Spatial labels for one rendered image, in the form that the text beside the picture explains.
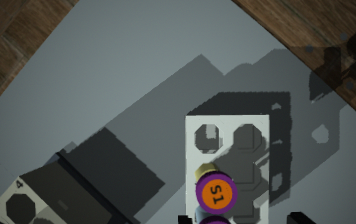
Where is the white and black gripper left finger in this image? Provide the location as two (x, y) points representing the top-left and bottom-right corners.
(178, 215), (193, 224)

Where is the white tube rack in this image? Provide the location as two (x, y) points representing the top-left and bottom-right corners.
(185, 114), (269, 224)

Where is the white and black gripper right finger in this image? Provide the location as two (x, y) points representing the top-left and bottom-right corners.
(287, 212), (316, 224)

